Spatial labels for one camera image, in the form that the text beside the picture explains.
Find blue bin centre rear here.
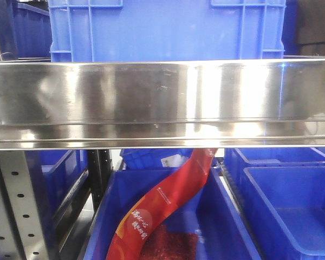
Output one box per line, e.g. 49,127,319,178
120,148,194,170

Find blue bin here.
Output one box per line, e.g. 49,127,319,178
240,166,325,259
120,148,194,170
224,147,325,184
82,167,262,260
39,149,88,215

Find blue bin right rear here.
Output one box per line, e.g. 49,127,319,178
224,147,325,184

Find blue bin left lower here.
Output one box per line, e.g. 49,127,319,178
39,149,88,215

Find blue bin centre bottom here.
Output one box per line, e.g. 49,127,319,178
82,167,262,260

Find blue bin right front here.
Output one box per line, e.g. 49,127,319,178
240,166,325,259

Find red snack bag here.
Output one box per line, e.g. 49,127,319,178
106,148,217,259

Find large blue crate on shelf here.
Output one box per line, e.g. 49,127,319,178
48,1,286,62

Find dark blue crate upper left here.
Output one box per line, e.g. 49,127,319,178
7,1,52,58

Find perforated steel upright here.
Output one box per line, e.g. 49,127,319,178
0,151,58,259

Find stainless steel shelf rail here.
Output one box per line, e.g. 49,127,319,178
0,57,325,150

